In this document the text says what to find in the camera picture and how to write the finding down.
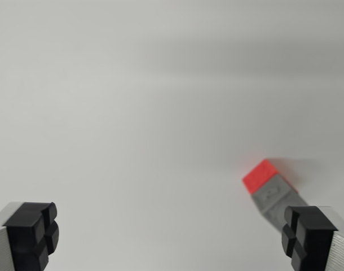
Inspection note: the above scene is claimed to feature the red embossed toy cube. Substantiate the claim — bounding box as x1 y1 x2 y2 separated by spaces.
241 158 280 196

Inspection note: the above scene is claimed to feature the grey embossed toy cube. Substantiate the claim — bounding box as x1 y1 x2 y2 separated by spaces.
251 173 308 234

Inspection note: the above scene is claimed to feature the black-padded silver gripper left finger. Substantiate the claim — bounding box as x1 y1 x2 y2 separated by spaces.
0 201 60 271

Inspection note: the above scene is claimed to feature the black-padded silver gripper right finger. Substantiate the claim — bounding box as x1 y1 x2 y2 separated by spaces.
281 206 344 271

